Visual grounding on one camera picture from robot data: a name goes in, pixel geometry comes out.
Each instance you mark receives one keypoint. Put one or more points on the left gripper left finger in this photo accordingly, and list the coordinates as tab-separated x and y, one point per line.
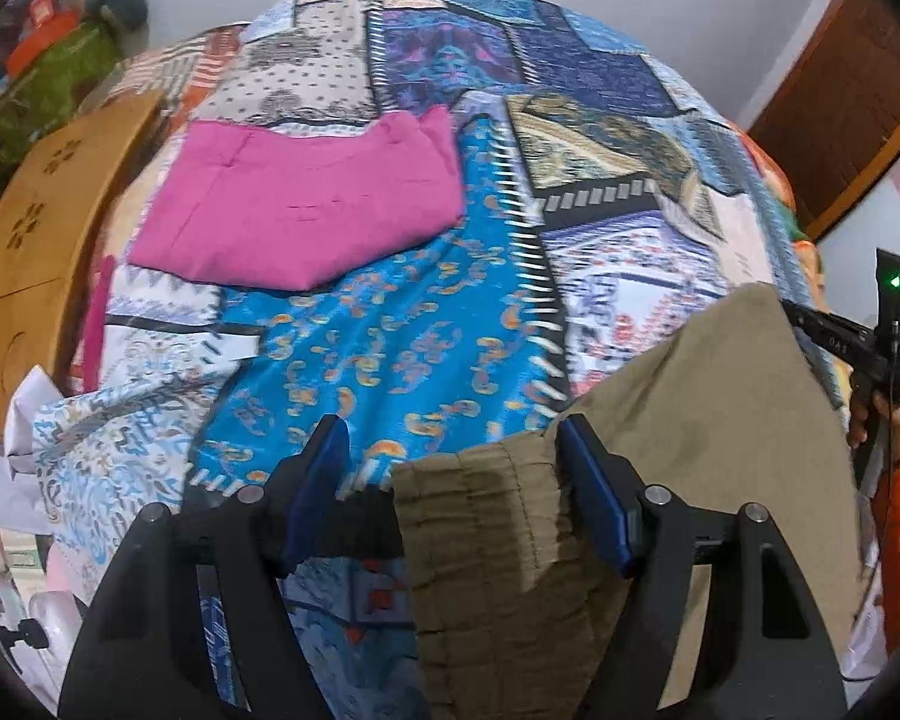
141	651

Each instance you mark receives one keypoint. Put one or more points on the olive green pants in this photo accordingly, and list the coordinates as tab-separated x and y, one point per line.
513	607

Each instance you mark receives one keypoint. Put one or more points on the orange box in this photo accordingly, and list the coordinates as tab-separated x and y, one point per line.
39	40

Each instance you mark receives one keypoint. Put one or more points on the brown wooden door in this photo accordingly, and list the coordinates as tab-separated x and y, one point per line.
834	124

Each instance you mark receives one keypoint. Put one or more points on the wooden carved board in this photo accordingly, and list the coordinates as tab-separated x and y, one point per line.
49	217

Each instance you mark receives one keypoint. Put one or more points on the blue patchwork bedspread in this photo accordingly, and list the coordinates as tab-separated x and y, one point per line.
605	202

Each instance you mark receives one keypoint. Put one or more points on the green patterned bag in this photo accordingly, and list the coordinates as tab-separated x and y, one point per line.
48	93

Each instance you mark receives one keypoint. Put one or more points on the pink folded garment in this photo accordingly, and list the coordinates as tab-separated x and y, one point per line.
235	206

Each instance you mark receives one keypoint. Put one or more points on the orange multicolour fleece blanket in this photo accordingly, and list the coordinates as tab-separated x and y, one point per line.
807	255

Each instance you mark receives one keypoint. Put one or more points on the person right hand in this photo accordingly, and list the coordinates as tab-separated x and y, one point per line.
873	407

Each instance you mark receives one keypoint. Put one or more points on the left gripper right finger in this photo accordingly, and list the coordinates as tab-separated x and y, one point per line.
765	651

